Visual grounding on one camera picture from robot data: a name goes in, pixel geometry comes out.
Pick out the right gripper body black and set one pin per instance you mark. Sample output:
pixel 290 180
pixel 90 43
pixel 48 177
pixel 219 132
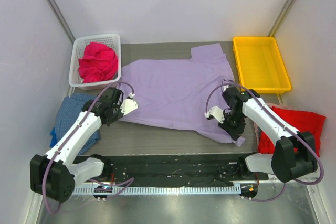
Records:
pixel 233 126

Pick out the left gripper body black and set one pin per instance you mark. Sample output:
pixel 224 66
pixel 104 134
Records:
pixel 115 112

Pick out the yellow plastic tray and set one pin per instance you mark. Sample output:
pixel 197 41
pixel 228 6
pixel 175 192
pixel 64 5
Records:
pixel 260 65

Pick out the purple t shirt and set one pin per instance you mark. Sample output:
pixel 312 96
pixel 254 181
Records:
pixel 173 93

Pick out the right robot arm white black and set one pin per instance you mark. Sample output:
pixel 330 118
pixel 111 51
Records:
pixel 295 153

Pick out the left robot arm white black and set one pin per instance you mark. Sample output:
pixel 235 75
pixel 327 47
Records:
pixel 67 149

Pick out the peach folded shirt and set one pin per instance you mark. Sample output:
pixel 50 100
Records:
pixel 256 127

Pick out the blue checkered shirt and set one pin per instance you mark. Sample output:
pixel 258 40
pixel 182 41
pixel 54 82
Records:
pixel 67 115

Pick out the pink crumpled shirt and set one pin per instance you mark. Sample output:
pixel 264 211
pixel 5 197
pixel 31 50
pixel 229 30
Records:
pixel 99 63

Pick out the red folded shirt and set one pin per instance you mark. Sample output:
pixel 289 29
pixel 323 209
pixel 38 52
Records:
pixel 302 120

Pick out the white plastic basket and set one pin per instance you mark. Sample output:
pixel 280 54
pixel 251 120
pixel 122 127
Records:
pixel 111 40

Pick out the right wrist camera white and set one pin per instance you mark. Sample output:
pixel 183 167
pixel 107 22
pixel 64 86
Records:
pixel 215 113

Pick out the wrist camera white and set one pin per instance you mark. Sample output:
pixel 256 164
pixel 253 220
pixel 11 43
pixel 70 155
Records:
pixel 215 113
pixel 128 105

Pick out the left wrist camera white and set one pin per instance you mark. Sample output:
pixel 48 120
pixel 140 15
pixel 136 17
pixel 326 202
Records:
pixel 128 105

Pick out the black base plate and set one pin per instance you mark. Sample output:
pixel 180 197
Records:
pixel 179 170

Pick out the white slotted cable duct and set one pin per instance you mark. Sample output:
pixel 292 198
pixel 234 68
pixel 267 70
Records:
pixel 95 189

